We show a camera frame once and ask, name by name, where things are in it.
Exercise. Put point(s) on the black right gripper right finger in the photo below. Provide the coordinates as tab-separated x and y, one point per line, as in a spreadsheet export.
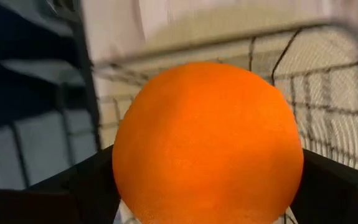
337	199

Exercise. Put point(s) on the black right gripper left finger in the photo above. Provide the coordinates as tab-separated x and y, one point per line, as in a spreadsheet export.
57	202

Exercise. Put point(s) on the orange fruit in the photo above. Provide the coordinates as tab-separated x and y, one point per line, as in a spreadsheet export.
206	146

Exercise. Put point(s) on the black aluminium table frame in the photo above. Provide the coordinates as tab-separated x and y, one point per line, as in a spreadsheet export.
86	93

